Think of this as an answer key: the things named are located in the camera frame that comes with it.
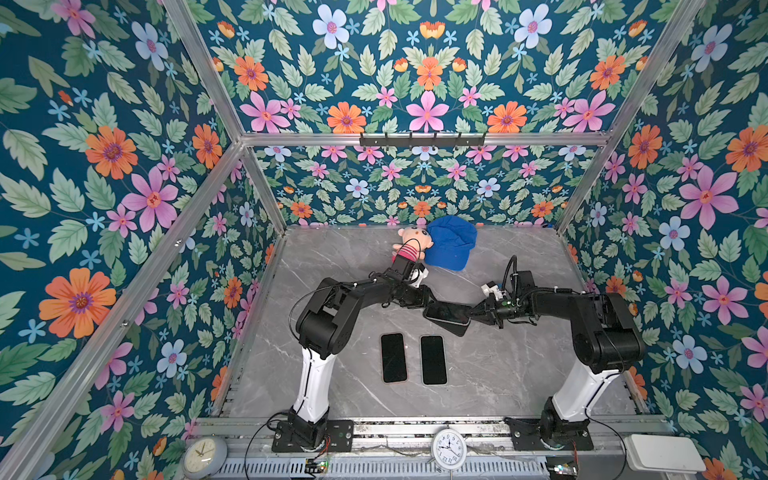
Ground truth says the white round clock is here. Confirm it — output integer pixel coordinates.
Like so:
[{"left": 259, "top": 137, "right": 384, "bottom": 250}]
[{"left": 431, "top": 428, "right": 468, "bottom": 471}]

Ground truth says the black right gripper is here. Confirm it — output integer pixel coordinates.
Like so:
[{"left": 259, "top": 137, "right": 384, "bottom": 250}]
[{"left": 466, "top": 294, "right": 525, "bottom": 328}]

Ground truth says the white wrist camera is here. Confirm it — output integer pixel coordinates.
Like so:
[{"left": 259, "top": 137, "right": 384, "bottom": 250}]
[
  {"left": 409, "top": 265, "right": 429, "bottom": 288},
  {"left": 481, "top": 282, "right": 505, "bottom": 302}
]

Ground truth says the pink plush pig toy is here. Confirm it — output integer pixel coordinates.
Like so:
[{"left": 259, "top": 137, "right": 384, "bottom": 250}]
[{"left": 392, "top": 226, "right": 434, "bottom": 262}]

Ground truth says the blue baseball cap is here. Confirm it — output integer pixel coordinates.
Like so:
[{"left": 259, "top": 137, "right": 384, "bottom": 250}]
[{"left": 425, "top": 216, "right": 477, "bottom": 272}]

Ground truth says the purple-edged smartphone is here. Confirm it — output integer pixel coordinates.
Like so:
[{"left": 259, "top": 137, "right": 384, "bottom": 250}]
[{"left": 380, "top": 333, "right": 408, "bottom": 383}]

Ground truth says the white box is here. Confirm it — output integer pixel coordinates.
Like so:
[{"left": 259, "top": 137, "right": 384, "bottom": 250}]
[{"left": 624, "top": 434, "right": 706, "bottom": 474}]

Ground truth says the beige round clock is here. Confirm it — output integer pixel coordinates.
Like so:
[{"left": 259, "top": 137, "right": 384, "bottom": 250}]
[{"left": 181, "top": 436, "right": 228, "bottom": 480}]

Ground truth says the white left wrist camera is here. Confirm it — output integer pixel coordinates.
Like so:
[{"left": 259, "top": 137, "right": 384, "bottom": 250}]
[{"left": 409, "top": 265, "right": 429, "bottom": 288}]

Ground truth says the black phone case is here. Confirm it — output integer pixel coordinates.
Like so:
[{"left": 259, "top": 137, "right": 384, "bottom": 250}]
[{"left": 429, "top": 318, "right": 471, "bottom": 337}]

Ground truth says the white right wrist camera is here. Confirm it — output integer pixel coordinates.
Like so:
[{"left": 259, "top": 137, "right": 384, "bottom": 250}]
[{"left": 481, "top": 282, "right": 505, "bottom": 302}]

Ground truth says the silver-edged black smartphone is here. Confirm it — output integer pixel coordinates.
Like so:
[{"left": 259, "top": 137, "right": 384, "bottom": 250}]
[{"left": 423, "top": 301, "right": 472, "bottom": 325}]

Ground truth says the black hook rail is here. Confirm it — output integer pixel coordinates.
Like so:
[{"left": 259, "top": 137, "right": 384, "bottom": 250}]
[{"left": 358, "top": 132, "right": 486, "bottom": 149}]

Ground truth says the blue-edged smartphone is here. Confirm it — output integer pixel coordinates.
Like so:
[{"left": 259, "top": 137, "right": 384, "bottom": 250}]
[{"left": 420, "top": 335, "right": 447, "bottom": 385}]

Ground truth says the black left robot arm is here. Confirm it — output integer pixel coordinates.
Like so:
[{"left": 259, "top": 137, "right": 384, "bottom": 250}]
[{"left": 280, "top": 259, "right": 433, "bottom": 451}]

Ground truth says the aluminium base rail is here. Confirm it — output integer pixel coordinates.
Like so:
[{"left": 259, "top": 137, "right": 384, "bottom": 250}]
[{"left": 188, "top": 415, "right": 675, "bottom": 458}]

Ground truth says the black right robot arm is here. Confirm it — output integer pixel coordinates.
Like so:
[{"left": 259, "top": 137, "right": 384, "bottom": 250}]
[{"left": 468, "top": 256, "right": 647, "bottom": 450}]

